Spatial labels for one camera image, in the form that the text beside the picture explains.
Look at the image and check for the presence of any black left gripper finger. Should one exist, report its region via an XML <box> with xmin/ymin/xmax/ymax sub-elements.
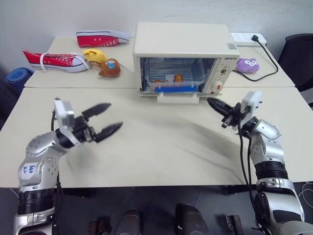
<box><xmin>81</xmin><ymin>102</ymin><xmax>112</xmax><ymax>121</ymax></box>
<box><xmin>93</xmin><ymin>121</ymin><xmax>124</xmax><ymax>144</ymax></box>

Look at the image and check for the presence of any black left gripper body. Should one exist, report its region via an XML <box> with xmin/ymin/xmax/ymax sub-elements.
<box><xmin>72</xmin><ymin>114</ymin><xmax>97</xmax><ymax>145</ymax></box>

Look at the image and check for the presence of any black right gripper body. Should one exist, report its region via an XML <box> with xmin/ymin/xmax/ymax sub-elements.
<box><xmin>221</xmin><ymin>103</ymin><xmax>250</xmax><ymax>129</ymax></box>

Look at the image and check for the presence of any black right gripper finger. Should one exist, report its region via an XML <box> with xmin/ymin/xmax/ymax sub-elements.
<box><xmin>206</xmin><ymin>97</ymin><xmax>233</xmax><ymax>111</ymax></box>
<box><xmin>209</xmin><ymin>102</ymin><xmax>231</xmax><ymax>117</ymax></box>

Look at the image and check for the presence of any cream toaster oven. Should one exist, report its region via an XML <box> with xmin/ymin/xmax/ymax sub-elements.
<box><xmin>133</xmin><ymin>22</ymin><xmax>241</xmax><ymax>105</ymax></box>

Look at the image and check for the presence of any brown plush toy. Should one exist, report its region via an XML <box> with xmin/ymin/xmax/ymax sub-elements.
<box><xmin>98</xmin><ymin>58</ymin><xmax>122</xmax><ymax>79</ymax></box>

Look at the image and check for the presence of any purple plush toy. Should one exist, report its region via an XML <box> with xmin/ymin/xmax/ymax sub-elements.
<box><xmin>235</xmin><ymin>57</ymin><xmax>261</xmax><ymax>74</ymax></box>

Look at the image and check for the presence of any yellow plush toy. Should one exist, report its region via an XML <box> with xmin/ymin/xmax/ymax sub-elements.
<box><xmin>83</xmin><ymin>48</ymin><xmax>109</xmax><ymax>67</ymax></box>

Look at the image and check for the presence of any white power strip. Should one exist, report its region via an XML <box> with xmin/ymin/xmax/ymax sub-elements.
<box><xmin>230</xmin><ymin>32</ymin><xmax>268</xmax><ymax>47</ymax></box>

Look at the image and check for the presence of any red sneaker pencil case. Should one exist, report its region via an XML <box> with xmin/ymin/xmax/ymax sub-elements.
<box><xmin>75</xmin><ymin>29</ymin><xmax>132</xmax><ymax>48</ymax></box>

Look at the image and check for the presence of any blue rolled mat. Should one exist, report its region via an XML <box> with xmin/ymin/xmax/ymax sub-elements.
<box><xmin>5</xmin><ymin>68</ymin><xmax>34</xmax><ymax>93</ymax></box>

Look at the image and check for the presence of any black office chair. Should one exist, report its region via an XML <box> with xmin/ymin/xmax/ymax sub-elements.
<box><xmin>277</xmin><ymin>34</ymin><xmax>313</xmax><ymax>109</ymax></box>

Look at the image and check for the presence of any large dark rounded shape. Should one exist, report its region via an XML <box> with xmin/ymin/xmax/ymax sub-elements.
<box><xmin>174</xmin><ymin>203</ymin><xmax>209</xmax><ymax>235</ymax></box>

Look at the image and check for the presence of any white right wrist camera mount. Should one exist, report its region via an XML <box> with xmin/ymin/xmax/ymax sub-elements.
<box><xmin>240</xmin><ymin>91</ymin><xmax>264</xmax><ymax>123</ymax></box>

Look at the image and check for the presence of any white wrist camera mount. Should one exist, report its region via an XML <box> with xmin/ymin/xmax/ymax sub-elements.
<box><xmin>240</xmin><ymin>91</ymin><xmax>264</xmax><ymax>123</ymax></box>
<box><xmin>53</xmin><ymin>98</ymin><xmax>77</xmax><ymax>147</ymax></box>

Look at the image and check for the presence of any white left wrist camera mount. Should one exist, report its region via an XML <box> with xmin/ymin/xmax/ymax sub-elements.
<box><xmin>53</xmin><ymin>98</ymin><xmax>77</xmax><ymax>147</ymax></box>

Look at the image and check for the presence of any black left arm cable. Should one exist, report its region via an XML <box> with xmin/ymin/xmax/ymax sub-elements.
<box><xmin>50</xmin><ymin>109</ymin><xmax>65</xmax><ymax>230</ymax></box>

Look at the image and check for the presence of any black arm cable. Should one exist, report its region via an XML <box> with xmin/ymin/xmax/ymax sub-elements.
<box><xmin>235</xmin><ymin>122</ymin><xmax>260</xmax><ymax>231</ymax></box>
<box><xmin>50</xmin><ymin>109</ymin><xmax>65</xmax><ymax>230</ymax></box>

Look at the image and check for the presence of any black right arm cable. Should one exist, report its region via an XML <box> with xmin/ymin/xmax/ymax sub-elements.
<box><xmin>235</xmin><ymin>122</ymin><xmax>260</xmax><ymax>231</ymax></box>

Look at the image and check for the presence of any glass oven door with handle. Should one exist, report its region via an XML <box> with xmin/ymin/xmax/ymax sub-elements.
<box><xmin>138</xmin><ymin>56</ymin><xmax>218</xmax><ymax>105</ymax></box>

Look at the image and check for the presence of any black oven power cable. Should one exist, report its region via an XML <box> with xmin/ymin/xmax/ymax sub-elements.
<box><xmin>232</xmin><ymin>40</ymin><xmax>280</xmax><ymax>83</ymax></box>

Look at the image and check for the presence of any white floor cable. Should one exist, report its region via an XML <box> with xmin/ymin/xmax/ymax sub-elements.
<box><xmin>301</xmin><ymin>182</ymin><xmax>313</xmax><ymax>207</ymax></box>

